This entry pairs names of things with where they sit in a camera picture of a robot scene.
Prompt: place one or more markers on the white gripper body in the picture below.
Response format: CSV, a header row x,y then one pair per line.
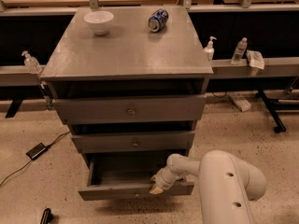
x,y
163,178

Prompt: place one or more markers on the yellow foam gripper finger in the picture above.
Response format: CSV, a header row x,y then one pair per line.
x,y
156,190

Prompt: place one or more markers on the grey bottom drawer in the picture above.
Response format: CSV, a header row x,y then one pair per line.
x,y
123,175

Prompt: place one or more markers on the grey drawer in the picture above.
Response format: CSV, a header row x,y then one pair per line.
x,y
123,142
130,109
123,175

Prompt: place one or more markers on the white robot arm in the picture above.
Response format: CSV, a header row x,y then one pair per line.
x,y
227,185

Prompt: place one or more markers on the grey middle drawer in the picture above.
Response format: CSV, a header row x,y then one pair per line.
x,y
123,142

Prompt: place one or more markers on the grey top drawer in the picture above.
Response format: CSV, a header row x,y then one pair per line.
x,y
130,109

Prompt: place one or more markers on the grey wooden drawer cabinet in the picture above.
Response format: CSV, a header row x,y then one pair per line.
x,y
129,61

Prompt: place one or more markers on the white box on floor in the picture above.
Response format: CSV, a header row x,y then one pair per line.
x,y
240,102

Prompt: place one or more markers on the black object bottom left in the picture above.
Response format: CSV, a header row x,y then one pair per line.
x,y
47,217

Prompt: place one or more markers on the black power adapter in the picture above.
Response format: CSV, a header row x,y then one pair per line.
x,y
36,151

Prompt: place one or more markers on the black stand leg with caster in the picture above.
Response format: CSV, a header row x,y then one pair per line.
x,y
274,105

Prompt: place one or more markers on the white pump bottle right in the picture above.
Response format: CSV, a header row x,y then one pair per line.
x,y
209,49

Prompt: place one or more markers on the crumpled white paper packet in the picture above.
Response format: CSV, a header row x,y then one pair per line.
x,y
255,59

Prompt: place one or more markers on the clear plastic water bottle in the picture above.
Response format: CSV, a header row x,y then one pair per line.
x,y
239,50

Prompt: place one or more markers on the blue soda can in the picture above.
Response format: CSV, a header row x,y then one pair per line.
x,y
158,20

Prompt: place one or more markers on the black table leg left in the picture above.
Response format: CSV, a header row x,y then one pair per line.
x,y
13,108

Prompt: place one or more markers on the white ceramic bowl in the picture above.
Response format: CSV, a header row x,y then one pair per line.
x,y
99,22

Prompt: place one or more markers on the clear pump bottle left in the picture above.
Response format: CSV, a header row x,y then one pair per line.
x,y
31,63

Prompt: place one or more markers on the grey metal shelf rail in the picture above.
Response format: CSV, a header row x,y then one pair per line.
x,y
220,69

